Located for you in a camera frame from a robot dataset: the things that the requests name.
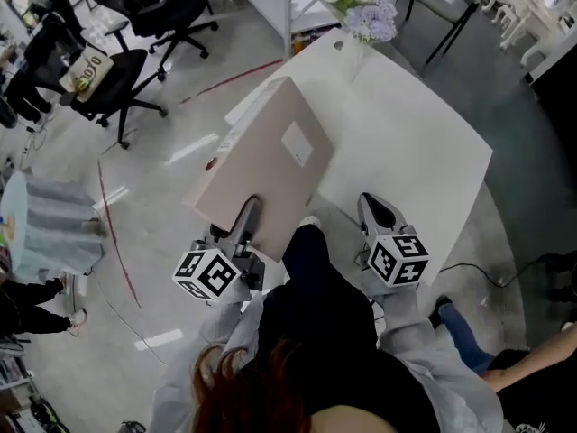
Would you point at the person's white shoe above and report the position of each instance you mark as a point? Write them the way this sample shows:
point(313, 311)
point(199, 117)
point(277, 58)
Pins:
point(310, 222)

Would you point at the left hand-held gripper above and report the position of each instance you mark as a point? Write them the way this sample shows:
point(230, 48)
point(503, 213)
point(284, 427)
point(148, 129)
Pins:
point(207, 275)

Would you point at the orange bottle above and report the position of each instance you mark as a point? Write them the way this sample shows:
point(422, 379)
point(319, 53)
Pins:
point(299, 44)

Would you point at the person's left forearm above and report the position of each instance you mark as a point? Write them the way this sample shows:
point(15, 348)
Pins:
point(234, 332)

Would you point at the black and white machine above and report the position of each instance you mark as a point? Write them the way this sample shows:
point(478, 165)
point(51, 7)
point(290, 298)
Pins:
point(561, 278)

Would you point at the person's right forearm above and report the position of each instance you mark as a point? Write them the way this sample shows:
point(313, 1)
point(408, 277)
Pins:
point(405, 318)

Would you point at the round table with blue cloth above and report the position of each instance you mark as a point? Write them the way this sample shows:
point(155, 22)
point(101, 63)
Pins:
point(54, 223)

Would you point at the white ornate dressing table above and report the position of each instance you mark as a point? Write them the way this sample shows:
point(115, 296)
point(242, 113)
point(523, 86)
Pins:
point(518, 7)

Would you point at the person's torso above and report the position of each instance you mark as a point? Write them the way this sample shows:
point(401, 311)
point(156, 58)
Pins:
point(351, 390)

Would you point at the black office chair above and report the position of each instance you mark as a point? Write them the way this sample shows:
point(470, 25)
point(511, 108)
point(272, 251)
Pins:
point(126, 70)
point(180, 11)

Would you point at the person's legs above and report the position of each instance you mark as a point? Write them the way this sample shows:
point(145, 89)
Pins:
point(315, 287)

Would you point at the beige cardboard box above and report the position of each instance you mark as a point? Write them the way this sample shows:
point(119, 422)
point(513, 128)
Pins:
point(261, 160)

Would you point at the white and purple flower bouquet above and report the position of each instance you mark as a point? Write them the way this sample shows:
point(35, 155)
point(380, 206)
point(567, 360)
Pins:
point(369, 16)

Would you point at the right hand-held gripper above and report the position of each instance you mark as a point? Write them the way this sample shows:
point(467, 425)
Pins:
point(399, 262)

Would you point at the beige tote bag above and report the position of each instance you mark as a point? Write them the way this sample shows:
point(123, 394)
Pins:
point(88, 72)

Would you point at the white flower vase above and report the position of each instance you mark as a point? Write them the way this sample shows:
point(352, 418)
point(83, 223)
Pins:
point(360, 59)

